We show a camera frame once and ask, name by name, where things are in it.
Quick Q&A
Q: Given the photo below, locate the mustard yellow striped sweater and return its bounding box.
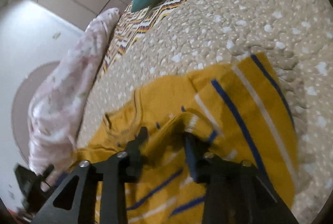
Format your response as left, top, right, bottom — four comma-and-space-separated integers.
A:
73, 53, 299, 223

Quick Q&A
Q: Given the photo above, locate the pink floral duvet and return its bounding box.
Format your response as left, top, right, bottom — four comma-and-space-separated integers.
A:
27, 8, 120, 174

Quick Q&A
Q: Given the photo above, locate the pink round headboard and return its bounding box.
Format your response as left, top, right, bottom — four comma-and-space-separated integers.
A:
11, 61, 60, 163

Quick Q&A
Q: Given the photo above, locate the beige dotted quilted bedspread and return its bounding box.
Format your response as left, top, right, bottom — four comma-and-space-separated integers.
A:
77, 0, 332, 223

